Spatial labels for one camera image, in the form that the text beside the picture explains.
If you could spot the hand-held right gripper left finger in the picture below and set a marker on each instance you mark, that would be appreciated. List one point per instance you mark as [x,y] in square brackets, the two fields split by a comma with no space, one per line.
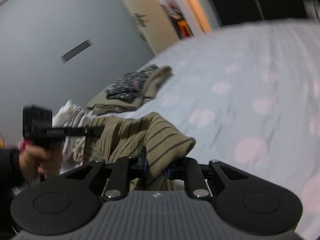
[143,165]

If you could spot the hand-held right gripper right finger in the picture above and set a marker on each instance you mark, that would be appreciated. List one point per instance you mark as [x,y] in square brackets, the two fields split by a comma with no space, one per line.
[172,173]

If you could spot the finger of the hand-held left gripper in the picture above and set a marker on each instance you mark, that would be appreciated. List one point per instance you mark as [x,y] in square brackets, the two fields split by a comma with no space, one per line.
[93,132]

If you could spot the olive striped shirt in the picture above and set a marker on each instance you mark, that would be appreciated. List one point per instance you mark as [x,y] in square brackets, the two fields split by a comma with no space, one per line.
[140,140]

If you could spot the person's left hand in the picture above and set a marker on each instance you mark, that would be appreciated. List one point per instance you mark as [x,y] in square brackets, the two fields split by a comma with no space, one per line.
[30,160]

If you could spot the dark floral garment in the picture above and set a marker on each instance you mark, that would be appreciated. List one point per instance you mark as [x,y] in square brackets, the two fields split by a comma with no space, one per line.
[130,85]

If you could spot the beige folded garment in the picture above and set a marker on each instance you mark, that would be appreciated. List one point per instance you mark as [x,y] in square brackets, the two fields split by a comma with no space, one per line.
[155,85]

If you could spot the beige room door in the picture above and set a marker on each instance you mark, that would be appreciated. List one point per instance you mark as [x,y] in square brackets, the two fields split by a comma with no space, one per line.
[155,25]

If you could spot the orange stool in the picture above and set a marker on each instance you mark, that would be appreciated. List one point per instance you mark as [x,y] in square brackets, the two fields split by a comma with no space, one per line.
[183,26]

